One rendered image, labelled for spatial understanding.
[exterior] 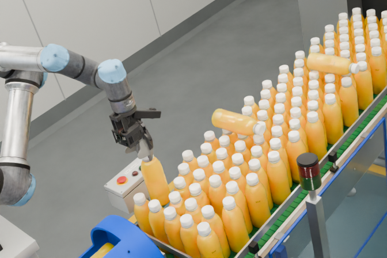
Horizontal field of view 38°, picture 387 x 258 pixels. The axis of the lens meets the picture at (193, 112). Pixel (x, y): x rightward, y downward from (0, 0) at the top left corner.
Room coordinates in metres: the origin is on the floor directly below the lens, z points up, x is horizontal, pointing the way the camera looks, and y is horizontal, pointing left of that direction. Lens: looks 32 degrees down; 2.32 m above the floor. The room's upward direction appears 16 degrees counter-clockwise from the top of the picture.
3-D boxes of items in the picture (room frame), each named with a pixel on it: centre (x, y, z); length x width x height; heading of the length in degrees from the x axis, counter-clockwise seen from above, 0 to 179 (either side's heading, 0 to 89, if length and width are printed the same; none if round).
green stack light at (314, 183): (1.28, -0.28, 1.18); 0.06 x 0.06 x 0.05
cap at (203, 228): (1.28, 0.07, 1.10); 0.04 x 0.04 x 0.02
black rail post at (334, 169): (1.61, -0.45, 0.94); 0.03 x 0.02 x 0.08; 130
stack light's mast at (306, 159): (1.28, -0.28, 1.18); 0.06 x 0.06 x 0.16
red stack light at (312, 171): (1.28, -0.28, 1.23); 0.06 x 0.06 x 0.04
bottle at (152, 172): (1.52, 0.19, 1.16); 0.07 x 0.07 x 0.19
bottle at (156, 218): (1.45, 0.21, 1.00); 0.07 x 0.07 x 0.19
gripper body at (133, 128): (1.50, 0.21, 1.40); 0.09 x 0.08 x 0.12; 130
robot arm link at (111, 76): (1.51, 0.20, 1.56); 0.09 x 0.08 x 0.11; 39
